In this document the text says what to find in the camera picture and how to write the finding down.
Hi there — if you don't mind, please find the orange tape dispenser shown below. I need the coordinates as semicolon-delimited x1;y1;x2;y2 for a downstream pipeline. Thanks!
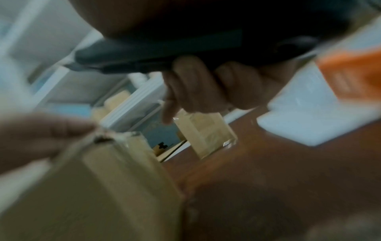
315;47;381;102

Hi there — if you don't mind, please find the white metal shelf unit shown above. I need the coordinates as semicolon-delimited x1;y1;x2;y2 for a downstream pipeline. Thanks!
0;0;191;132

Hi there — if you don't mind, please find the flat cardboard sheet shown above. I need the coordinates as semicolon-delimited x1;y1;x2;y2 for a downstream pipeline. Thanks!
154;139;188;163

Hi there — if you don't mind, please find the green utility knife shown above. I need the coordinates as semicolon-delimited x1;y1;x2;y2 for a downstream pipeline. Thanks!
63;29;322;75

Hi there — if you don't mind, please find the person's right hand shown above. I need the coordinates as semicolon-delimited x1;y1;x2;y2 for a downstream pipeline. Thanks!
68;0;370;125

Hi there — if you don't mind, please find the person's left hand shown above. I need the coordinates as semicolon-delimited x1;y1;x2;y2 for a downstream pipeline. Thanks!
0;110;99;175

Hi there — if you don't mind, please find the white paper sheet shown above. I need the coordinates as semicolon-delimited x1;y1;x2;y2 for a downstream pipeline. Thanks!
256;103;381;147

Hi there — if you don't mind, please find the taped cardboard box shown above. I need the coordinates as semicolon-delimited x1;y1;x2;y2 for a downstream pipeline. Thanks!
0;131;185;241

